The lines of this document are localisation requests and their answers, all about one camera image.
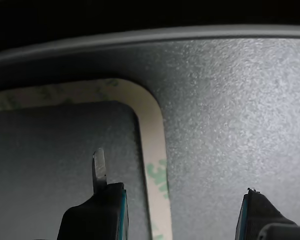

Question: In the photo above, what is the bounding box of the gripper finger metal blade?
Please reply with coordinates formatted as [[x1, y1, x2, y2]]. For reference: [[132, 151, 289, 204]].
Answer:
[[56, 147, 130, 240]]

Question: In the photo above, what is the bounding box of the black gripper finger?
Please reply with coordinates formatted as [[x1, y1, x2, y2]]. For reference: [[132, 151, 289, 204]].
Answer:
[[236, 187, 298, 240]]

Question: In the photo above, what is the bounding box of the beige rectangular adhesive frame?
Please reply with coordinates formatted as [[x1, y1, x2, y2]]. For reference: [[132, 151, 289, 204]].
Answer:
[[0, 77, 174, 240]]

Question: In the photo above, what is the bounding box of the dark grey rectangular mat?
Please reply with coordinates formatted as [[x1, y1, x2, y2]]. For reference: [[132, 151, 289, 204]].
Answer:
[[0, 29, 300, 240]]

